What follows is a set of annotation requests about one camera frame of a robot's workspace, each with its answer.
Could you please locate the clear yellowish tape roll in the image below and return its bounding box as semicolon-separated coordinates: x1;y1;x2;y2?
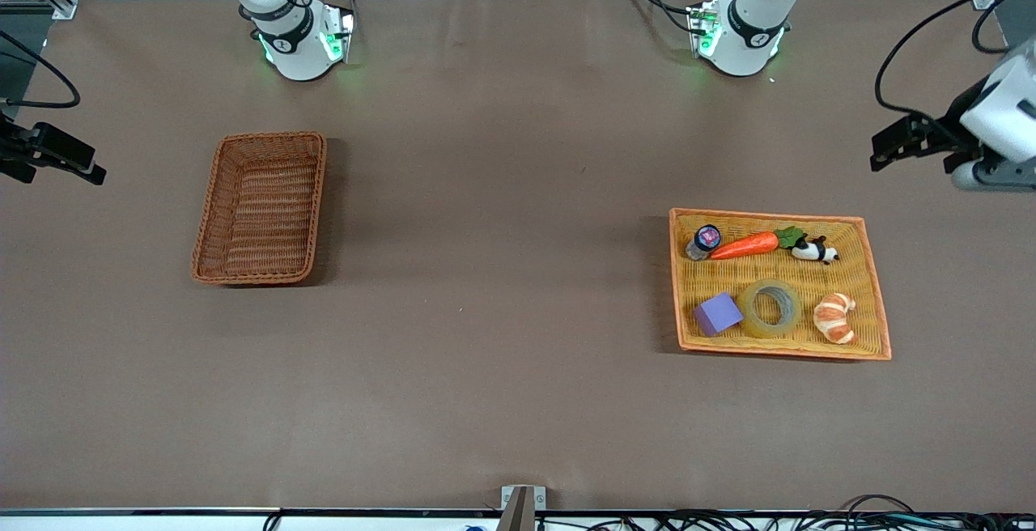
736;278;805;340

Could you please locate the orange flat wicker basket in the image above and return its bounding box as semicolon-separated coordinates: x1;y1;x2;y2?
669;207;894;363

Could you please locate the brown deep wicker basket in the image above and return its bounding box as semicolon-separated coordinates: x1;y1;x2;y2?
191;131;329;287

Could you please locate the black white panda toy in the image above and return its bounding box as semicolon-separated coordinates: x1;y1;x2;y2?
790;235;841;266

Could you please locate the orange toy carrot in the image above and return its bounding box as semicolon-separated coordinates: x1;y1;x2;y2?
708;226;807;261

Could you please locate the toy croissant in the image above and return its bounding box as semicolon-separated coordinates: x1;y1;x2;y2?
813;292;858;346

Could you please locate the small jar purple lid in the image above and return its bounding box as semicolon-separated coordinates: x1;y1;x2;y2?
685;224;723;262

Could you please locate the purple foam cube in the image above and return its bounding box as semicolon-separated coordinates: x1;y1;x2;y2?
693;291;745;338

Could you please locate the brown table cover mat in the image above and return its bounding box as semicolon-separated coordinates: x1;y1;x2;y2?
0;0;1036;513

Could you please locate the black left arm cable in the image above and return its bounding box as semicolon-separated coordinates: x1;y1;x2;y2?
873;0;1036;123

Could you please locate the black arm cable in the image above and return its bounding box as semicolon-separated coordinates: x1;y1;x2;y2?
0;28;83;109
873;0;1036;123

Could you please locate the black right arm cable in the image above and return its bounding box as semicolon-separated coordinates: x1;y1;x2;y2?
0;28;83;109

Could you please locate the black cable loop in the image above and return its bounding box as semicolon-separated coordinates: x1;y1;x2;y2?
970;0;1036;56

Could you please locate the black left base cable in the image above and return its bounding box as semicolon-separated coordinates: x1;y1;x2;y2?
619;0;698;36

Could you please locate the metal table edge rail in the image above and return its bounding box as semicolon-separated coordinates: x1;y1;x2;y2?
0;506;1036;531

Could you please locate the black cable tangle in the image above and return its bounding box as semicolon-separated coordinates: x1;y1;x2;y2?
534;494;1036;531

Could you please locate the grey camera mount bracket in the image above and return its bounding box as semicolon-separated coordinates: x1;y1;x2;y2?
499;485;547;531

